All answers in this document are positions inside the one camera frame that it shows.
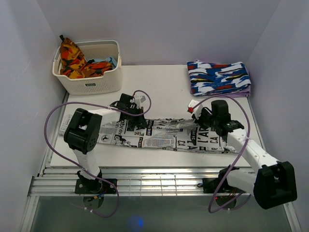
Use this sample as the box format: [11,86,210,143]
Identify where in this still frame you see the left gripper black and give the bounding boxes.
[126,106,146,128]

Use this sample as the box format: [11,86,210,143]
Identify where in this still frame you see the newspaper print trousers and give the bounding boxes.
[58,114,242,155]

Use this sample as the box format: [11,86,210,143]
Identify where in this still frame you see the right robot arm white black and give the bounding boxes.
[188,100,297,209]

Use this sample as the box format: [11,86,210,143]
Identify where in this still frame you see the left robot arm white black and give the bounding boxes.
[64,94,147,193]

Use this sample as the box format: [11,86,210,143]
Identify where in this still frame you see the blue red white folded trousers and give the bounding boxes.
[186,60,252,97]

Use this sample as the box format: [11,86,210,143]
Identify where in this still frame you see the orange camouflage trousers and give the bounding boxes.
[59,35,115,79]

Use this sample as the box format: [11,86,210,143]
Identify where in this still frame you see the cream perforated plastic basket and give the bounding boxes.
[52,40,122,95]

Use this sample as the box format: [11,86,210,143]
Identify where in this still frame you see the light blue garment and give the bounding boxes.
[87,57,117,68]

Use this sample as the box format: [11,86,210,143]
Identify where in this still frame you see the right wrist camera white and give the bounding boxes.
[187,99,203,118]

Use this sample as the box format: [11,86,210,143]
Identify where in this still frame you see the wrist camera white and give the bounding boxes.
[187,99,203,118]
[134,95,146,108]

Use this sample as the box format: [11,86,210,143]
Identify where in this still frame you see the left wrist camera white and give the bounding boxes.
[134,95,146,108]

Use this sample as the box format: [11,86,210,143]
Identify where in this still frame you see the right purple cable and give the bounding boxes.
[195,94,252,214]

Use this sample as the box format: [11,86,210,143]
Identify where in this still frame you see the purple cable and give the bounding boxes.
[44,90,152,218]
[195,94,252,214]

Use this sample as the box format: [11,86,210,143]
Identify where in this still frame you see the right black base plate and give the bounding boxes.
[202,178,241,193]

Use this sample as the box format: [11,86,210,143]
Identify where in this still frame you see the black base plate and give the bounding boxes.
[74,179,116,195]
[202,178,241,193]

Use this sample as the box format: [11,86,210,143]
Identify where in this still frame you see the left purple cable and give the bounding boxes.
[44,90,152,218]

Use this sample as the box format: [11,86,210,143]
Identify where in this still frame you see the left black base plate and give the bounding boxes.
[74,179,116,195]

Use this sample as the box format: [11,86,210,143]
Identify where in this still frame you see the aluminium rail frame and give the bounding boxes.
[19,96,302,232]

